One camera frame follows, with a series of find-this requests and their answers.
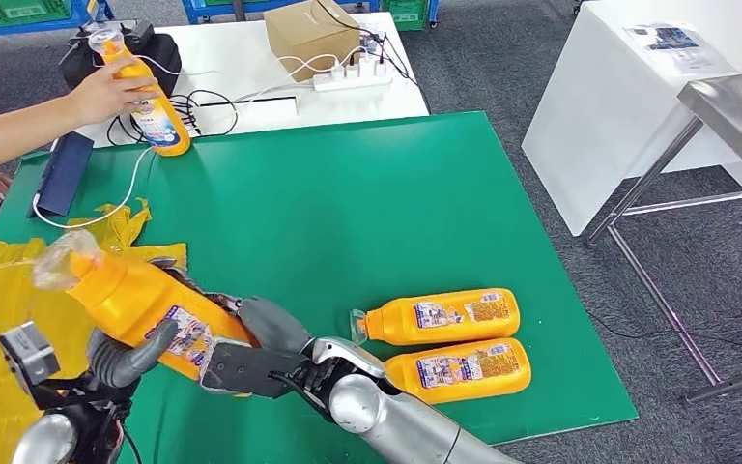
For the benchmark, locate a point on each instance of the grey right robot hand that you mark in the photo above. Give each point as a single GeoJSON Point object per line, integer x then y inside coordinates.
{"type": "Point", "coordinates": [275, 326]}

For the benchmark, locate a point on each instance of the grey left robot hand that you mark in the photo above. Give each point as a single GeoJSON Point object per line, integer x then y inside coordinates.
{"type": "Point", "coordinates": [121, 362]}

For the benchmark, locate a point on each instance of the orange detergent bottle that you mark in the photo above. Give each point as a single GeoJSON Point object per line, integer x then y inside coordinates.
{"type": "Point", "coordinates": [128, 301]}
{"type": "Point", "coordinates": [473, 387]}
{"type": "Point", "coordinates": [167, 136]}
{"type": "Point", "coordinates": [396, 323]}

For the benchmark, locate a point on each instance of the person's forearm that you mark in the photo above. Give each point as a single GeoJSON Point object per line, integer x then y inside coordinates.
{"type": "Point", "coordinates": [12, 134]}

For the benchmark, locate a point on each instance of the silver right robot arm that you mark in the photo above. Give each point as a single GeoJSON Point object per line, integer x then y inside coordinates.
{"type": "Point", "coordinates": [396, 423]}

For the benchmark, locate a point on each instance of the green table mat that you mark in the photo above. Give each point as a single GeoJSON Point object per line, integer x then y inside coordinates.
{"type": "Point", "coordinates": [345, 218]}

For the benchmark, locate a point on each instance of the white power strip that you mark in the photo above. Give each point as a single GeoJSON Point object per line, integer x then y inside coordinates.
{"type": "Point", "coordinates": [345, 82]}

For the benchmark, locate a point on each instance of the white table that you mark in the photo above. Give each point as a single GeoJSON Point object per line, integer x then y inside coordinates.
{"type": "Point", "coordinates": [236, 58]}

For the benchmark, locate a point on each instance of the brown cardboard box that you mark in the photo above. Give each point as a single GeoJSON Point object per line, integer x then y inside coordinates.
{"type": "Point", "coordinates": [310, 38]}

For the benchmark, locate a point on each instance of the black carry bag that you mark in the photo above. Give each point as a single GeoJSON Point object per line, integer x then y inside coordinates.
{"type": "Point", "coordinates": [163, 58]}

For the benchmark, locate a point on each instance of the black remote controller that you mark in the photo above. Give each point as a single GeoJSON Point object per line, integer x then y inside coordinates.
{"type": "Point", "coordinates": [140, 31]}

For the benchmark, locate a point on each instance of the green plastic crate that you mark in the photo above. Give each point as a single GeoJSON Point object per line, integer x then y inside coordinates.
{"type": "Point", "coordinates": [406, 14]}
{"type": "Point", "coordinates": [22, 11]}

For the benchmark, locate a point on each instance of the white desk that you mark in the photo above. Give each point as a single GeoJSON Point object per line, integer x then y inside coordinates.
{"type": "Point", "coordinates": [601, 96]}

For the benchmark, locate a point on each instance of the printed paper sheet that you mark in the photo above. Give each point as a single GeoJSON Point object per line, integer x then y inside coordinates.
{"type": "Point", "coordinates": [672, 45]}

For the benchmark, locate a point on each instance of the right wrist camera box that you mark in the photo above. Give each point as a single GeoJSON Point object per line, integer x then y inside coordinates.
{"type": "Point", "coordinates": [249, 371]}

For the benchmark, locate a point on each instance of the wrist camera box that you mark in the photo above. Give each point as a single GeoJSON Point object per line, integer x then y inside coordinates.
{"type": "Point", "coordinates": [249, 371]}
{"type": "Point", "coordinates": [28, 355]}

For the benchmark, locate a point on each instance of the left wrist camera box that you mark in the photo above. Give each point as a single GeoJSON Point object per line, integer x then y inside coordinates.
{"type": "Point", "coordinates": [28, 355]}

